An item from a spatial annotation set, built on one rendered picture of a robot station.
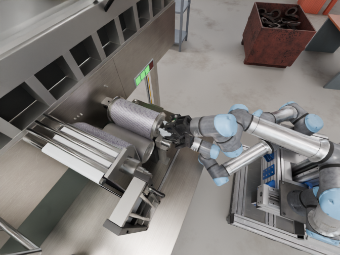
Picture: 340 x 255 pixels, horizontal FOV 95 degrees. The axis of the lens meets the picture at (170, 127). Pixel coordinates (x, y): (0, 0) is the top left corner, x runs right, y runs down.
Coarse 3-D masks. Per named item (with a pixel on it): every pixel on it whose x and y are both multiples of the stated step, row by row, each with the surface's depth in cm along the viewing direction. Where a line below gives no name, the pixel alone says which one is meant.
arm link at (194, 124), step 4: (192, 120) 58; (196, 120) 56; (192, 124) 57; (196, 124) 56; (192, 128) 57; (196, 128) 56; (192, 132) 58; (196, 132) 57; (196, 136) 59; (200, 136) 58
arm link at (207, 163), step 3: (198, 156) 96; (201, 156) 90; (198, 159) 97; (201, 159) 92; (204, 159) 90; (207, 159) 89; (210, 159) 90; (213, 159) 90; (201, 162) 95; (204, 162) 91; (207, 162) 89; (210, 162) 89; (213, 162) 89; (216, 162) 89; (204, 165) 91; (207, 165) 89; (210, 165) 88
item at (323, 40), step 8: (328, 16) 273; (336, 16) 269; (328, 24) 282; (336, 24) 254; (320, 32) 294; (328, 32) 292; (336, 32) 290; (312, 40) 308; (320, 40) 306; (328, 40) 303; (336, 40) 301; (312, 48) 319; (320, 48) 317; (328, 48) 314; (336, 48) 312; (336, 80) 251; (328, 88) 264; (336, 88) 262
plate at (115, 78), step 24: (168, 24) 116; (144, 48) 99; (168, 48) 132; (96, 72) 72; (120, 72) 87; (72, 96) 65; (96, 96) 77; (48, 120) 59; (72, 120) 70; (96, 120) 84; (24, 144) 55; (0, 168) 51; (24, 168) 58; (48, 168) 67; (0, 192) 53; (24, 192) 61; (0, 216) 56; (24, 216) 65; (0, 240) 60
